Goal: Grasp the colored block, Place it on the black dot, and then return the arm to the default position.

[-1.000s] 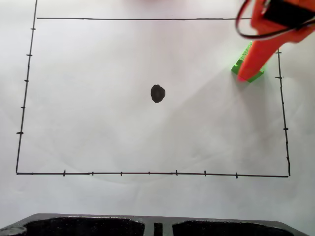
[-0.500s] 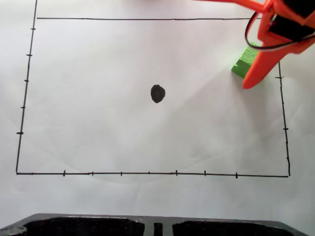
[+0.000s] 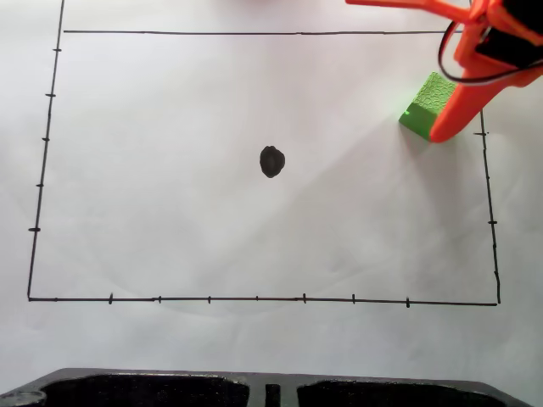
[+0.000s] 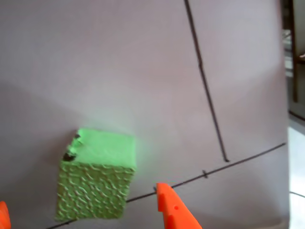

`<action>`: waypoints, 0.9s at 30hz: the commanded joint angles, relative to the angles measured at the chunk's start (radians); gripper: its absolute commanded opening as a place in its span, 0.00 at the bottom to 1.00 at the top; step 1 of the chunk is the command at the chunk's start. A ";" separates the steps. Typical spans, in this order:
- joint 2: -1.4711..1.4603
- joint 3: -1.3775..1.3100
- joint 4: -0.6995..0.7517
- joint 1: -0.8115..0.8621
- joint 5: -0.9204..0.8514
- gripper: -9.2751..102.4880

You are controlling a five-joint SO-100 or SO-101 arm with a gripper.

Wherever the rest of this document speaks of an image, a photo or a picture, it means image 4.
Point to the white sheet with drawn frame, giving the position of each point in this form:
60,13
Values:
119,71

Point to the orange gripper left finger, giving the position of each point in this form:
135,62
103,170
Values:
4,218

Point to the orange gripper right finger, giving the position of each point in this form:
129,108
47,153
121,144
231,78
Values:
176,212

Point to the green textured cube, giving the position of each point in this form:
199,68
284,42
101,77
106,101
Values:
95,181

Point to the brown wooden furniture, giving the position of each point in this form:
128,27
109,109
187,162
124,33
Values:
299,28

